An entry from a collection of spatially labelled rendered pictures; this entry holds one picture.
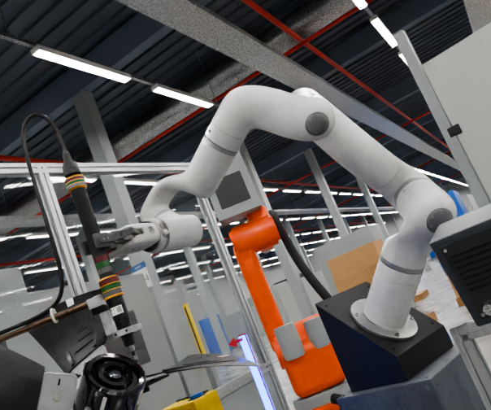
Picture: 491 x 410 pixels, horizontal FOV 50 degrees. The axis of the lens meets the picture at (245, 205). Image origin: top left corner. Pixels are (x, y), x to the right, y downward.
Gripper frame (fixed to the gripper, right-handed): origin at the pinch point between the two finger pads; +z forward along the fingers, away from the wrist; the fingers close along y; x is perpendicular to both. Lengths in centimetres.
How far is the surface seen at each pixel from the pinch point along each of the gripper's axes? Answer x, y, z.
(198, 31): 299, 205, -401
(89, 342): -19.2, 7.7, 3.8
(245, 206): 72, 190, -334
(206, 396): -43, 21, -37
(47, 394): -26.2, 3.8, 18.4
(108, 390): -29.6, -7.4, 13.6
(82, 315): -12.4, 13.6, -0.8
